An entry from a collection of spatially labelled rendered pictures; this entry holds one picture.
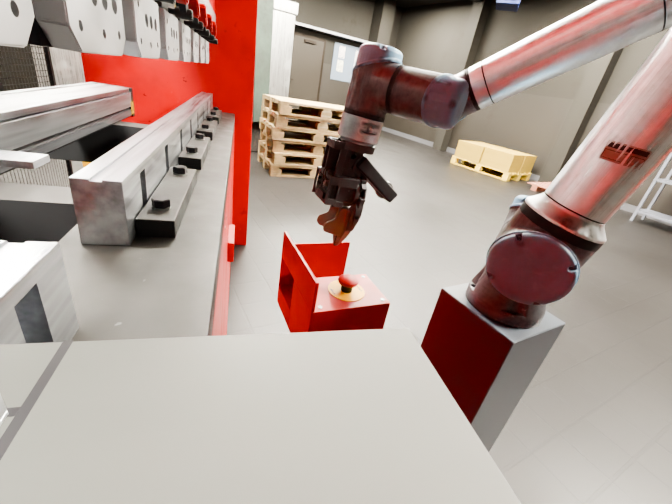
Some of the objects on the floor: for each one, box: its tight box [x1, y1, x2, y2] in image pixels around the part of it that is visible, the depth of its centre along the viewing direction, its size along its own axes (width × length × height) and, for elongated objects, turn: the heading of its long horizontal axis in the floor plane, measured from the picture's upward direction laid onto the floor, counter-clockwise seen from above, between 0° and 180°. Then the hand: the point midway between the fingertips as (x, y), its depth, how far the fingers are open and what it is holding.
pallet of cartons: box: [450, 140, 537, 181], centre depth 703 cm, size 144×104×50 cm
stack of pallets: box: [257, 94, 344, 179], centre depth 446 cm, size 122×83×86 cm
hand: (339, 239), depth 70 cm, fingers closed
